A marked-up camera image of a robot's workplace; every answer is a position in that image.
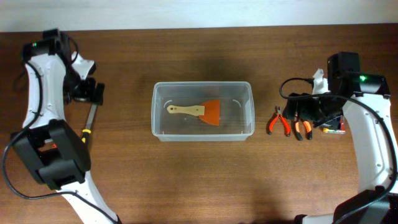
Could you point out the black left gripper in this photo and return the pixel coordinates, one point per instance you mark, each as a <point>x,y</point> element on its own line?
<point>88,94</point>

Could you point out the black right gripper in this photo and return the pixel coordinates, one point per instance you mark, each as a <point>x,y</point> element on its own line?
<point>303,111</point>

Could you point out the orange scraper wooden handle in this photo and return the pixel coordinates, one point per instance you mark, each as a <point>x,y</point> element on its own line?
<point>208,112</point>

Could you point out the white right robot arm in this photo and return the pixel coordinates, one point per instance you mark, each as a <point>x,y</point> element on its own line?
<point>363,99</point>

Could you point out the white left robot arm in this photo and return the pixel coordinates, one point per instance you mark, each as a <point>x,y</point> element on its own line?
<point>52,152</point>

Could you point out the pack of coloured bits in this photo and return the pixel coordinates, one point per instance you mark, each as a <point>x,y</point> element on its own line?
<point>335,126</point>

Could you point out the orange black long-nose pliers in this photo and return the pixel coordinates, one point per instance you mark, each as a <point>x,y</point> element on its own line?
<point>296,128</point>

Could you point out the clear plastic storage box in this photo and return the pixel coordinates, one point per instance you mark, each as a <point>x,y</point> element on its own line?
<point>237,115</point>

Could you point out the small orange handled pliers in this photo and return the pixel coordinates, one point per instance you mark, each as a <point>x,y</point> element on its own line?
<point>278,115</point>

